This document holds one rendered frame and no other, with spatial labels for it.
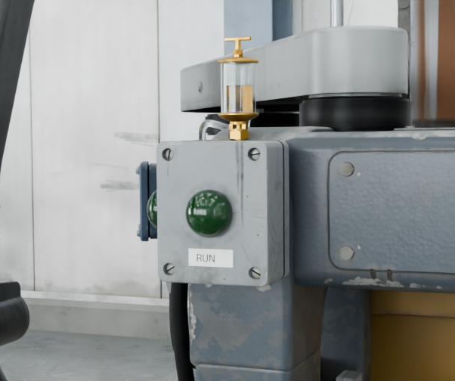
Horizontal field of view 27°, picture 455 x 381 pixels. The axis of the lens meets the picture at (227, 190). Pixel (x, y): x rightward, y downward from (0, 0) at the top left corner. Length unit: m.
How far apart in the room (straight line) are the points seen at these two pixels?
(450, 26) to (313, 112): 0.39
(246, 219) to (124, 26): 5.97
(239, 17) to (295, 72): 4.94
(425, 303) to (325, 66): 0.24
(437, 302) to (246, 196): 0.32
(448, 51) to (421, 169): 0.51
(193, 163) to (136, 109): 5.86
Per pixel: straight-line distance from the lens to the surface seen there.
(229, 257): 0.59
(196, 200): 0.58
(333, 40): 0.74
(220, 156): 0.59
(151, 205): 0.62
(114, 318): 6.61
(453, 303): 0.86
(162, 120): 6.37
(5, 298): 1.02
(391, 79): 0.74
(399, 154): 0.61
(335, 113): 0.73
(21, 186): 6.92
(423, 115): 1.10
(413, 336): 0.92
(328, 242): 0.62
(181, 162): 0.60
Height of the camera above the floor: 1.33
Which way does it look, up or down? 3 degrees down
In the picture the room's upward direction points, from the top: straight up
